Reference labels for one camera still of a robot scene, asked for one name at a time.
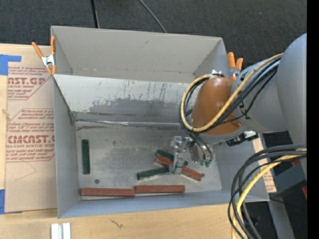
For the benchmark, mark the grey metal bin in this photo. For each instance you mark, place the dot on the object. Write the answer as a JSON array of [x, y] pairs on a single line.
[[139, 143]]

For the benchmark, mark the black cylinder on white bracket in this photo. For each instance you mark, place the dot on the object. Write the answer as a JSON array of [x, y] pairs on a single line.
[[238, 141]]

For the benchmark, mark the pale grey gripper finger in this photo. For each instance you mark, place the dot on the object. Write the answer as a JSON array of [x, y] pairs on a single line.
[[180, 161], [176, 170]]

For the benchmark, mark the red-brown flat block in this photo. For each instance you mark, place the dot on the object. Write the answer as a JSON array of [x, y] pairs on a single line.
[[159, 189], [107, 192], [193, 173]]

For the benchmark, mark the brown cardboard board red print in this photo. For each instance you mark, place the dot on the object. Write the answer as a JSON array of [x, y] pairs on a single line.
[[30, 133]]

